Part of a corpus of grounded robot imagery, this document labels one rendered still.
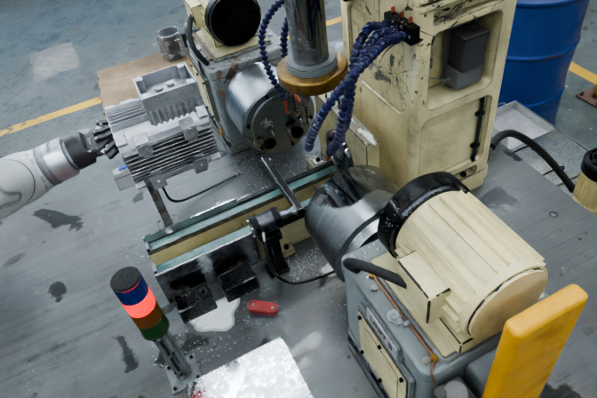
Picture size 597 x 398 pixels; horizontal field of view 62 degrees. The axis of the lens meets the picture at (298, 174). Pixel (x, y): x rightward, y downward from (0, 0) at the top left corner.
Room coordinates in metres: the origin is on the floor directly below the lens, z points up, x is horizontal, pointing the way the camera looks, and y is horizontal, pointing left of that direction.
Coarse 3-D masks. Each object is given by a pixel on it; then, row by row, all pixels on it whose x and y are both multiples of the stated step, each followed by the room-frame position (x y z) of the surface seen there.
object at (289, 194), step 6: (264, 156) 1.13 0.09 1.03; (264, 162) 1.10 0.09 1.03; (270, 162) 1.10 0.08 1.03; (270, 168) 1.07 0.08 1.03; (270, 174) 1.06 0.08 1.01; (276, 174) 1.04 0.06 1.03; (276, 180) 1.02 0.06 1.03; (282, 180) 1.01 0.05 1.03; (282, 186) 0.99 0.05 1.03; (288, 186) 0.98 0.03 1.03; (282, 192) 0.99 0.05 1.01; (288, 192) 0.96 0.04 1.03; (294, 192) 0.96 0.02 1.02; (288, 198) 0.94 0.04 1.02; (294, 198) 0.93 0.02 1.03; (294, 204) 0.91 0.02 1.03; (300, 204) 0.91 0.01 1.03; (300, 210) 0.89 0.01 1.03; (300, 216) 0.89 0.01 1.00
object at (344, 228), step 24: (360, 168) 0.87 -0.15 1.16; (336, 192) 0.81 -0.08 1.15; (360, 192) 0.79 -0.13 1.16; (384, 192) 0.78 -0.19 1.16; (312, 216) 0.80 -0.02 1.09; (336, 216) 0.75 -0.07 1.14; (360, 216) 0.72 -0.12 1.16; (336, 240) 0.71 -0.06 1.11; (360, 240) 0.68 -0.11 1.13; (336, 264) 0.68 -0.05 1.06
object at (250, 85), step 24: (240, 72) 1.43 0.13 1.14; (264, 72) 1.37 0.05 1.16; (240, 96) 1.32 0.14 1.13; (264, 96) 1.26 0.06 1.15; (288, 96) 1.28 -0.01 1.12; (240, 120) 1.26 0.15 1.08; (264, 120) 1.24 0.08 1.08; (288, 120) 1.28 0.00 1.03; (312, 120) 1.31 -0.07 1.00; (264, 144) 1.24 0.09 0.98; (288, 144) 1.28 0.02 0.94
